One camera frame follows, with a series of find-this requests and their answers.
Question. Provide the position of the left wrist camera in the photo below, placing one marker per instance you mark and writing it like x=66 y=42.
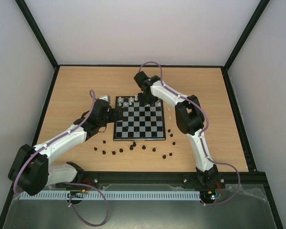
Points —
x=105 y=98

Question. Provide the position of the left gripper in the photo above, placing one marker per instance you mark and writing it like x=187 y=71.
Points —
x=115 y=118

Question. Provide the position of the black aluminium frame rail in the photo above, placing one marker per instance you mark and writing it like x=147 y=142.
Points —
x=183 y=179

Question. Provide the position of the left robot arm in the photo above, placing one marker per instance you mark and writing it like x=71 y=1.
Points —
x=32 y=168

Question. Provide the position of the black white chessboard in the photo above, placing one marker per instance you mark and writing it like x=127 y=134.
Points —
x=148 y=119

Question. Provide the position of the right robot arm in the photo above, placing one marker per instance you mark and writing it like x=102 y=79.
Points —
x=189 y=120

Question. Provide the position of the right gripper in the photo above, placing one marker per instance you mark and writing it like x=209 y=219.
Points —
x=146 y=99

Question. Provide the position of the grey slotted cable duct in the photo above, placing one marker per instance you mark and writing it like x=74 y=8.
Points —
x=114 y=195

